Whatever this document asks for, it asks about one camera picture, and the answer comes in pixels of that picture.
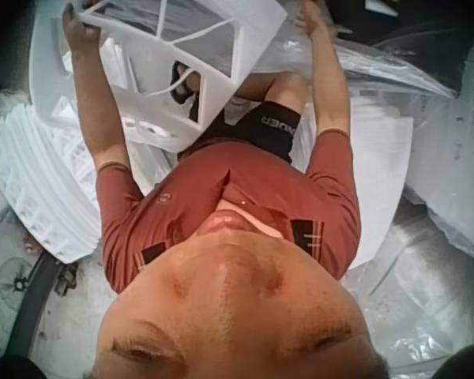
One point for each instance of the white plastic panel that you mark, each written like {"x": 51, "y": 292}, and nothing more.
{"x": 49, "y": 67}

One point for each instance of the small metal bracket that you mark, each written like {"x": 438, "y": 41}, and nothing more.
{"x": 66, "y": 278}

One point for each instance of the stack of white plastic grids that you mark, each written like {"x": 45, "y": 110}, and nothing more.
{"x": 43, "y": 169}

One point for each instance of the grey curved pipe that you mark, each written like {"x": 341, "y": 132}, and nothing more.
{"x": 33, "y": 304}

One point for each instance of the white plastic frame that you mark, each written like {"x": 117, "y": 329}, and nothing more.
{"x": 205, "y": 51}

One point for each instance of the person's left hand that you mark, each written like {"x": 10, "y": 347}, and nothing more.
{"x": 78, "y": 33}

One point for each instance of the person's right hand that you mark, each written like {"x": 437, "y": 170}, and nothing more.
{"x": 313, "y": 19}

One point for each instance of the person's legs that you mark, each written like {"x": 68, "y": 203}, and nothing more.
{"x": 268, "y": 126}

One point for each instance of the heap of clear plastic bags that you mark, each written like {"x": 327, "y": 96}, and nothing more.
{"x": 438, "y": 130}

